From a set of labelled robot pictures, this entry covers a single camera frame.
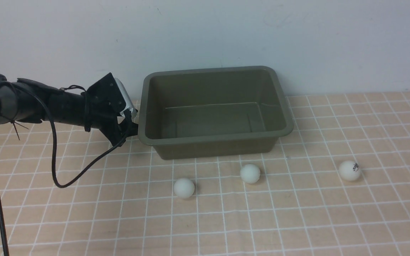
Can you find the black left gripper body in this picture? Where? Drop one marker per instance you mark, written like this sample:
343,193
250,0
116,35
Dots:
105,105

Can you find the white ping-pong ball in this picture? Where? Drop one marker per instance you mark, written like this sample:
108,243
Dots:
250,173
349,171
184,188

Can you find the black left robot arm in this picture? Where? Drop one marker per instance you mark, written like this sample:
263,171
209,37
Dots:
29,101

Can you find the olive green plastic bin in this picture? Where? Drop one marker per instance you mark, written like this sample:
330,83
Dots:
213,112

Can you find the orange checkered tablecloth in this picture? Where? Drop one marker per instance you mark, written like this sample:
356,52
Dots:
125,204

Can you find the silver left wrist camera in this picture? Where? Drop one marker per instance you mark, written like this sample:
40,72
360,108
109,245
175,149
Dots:
128,106

